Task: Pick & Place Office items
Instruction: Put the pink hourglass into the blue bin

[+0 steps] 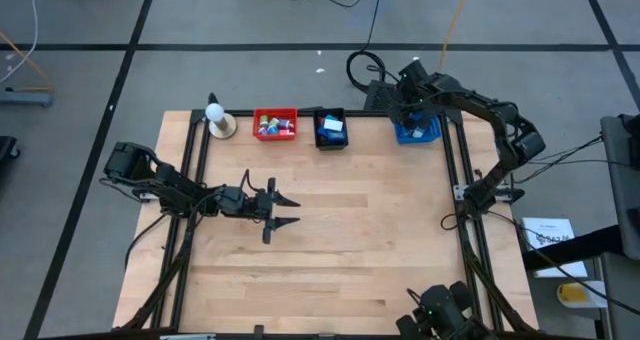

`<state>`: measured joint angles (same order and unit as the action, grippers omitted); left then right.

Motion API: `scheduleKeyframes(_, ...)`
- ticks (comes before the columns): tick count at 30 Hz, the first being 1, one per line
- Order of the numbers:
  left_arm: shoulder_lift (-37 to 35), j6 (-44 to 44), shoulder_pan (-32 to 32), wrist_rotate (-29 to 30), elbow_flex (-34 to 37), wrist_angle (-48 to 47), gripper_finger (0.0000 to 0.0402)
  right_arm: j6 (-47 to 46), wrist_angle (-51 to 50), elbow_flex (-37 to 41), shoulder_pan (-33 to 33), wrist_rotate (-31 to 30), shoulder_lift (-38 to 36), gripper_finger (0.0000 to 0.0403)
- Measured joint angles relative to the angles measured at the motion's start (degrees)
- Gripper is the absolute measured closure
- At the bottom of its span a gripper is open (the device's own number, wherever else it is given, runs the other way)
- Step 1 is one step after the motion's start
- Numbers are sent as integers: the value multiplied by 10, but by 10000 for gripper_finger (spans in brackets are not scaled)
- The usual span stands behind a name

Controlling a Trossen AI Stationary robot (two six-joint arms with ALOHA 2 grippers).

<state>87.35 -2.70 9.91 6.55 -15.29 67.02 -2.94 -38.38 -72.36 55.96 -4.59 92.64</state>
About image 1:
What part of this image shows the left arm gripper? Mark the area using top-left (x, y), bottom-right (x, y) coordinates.
top-left (244, 176), bottom-right (302, 245)

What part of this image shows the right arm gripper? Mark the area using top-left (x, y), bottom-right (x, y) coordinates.
top-left (388, 90), bottom-right (445, 135)

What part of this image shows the blue plastic basket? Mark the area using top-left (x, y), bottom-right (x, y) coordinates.
top-left (392, 108), bottom-right (443, 146)

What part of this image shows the black floor mat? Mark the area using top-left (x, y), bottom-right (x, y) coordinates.
top-left (363, 79), bottom-right (401, 112)

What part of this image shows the red plastic basket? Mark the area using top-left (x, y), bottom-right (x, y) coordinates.
top-left (252, 107), bottom-right (299, 142)

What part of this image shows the black plastic basket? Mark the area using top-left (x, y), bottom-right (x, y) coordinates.
top-left (312, 107), bottom-right (350, 152)

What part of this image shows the wooden lamp stand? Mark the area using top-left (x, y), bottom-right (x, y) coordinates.
top-left (208, 112), bottom-right (238, 140)

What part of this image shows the white light bulb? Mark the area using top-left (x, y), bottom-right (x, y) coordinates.
top-left (204, 102), bottom-right (226, 124)

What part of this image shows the white booklet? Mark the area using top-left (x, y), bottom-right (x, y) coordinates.
top-left (520, 217), bottom-right (590, 280)

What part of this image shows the black machine with green lights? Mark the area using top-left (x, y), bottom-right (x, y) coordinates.
top-left (394, 279), bottom-right (497, 340)

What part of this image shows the yellow tape roll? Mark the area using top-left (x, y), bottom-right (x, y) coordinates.
top-left (556, 279), bottom-right (609, 310)

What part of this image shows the grey floor stand foot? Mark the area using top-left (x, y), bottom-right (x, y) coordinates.
top-left (0, 88), bottom-right (54, 109)

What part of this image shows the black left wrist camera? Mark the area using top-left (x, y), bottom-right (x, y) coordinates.
top-left (249, 189), bottom-right (274, 217)

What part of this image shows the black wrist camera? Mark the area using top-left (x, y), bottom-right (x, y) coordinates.
top-left (249, 189), bottom-right (274, 217)
top-left (398, 59), bottom-right (430, 90)

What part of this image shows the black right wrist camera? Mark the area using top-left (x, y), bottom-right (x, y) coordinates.
top-left (398, 59), bottom-right (430, 90)

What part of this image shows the black left camera cable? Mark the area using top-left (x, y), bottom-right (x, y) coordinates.
top-left (239, 168), bottom-right (264, 194)

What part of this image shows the long yellow cable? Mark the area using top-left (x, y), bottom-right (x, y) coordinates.
top-left (438, 0), bottom-right (474, 74)

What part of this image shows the black aluminium table frame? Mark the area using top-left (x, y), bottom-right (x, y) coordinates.
top-left (119, 107), bottom-right (539, 340)

